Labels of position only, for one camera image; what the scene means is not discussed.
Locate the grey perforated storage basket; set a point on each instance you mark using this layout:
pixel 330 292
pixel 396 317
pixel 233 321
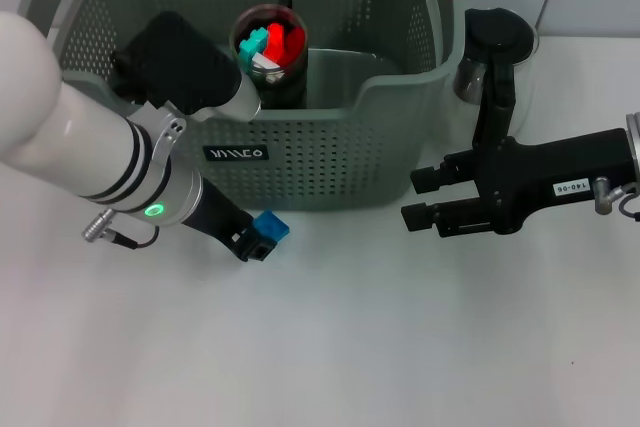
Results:
pixel 320 157

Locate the teal toy brick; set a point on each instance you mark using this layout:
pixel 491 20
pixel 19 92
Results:
pixel 252 46

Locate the bright red toy brick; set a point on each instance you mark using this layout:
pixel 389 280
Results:
pixel 276 39

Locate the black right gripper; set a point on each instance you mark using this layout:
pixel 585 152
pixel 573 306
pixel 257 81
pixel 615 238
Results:
pixel 550 169

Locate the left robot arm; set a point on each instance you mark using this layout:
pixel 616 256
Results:
pixel 75 137

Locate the blue toy brick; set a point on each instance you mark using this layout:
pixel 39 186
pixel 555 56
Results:
pixel 272 227

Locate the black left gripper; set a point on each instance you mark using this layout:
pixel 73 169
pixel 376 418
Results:
pixel 215 212

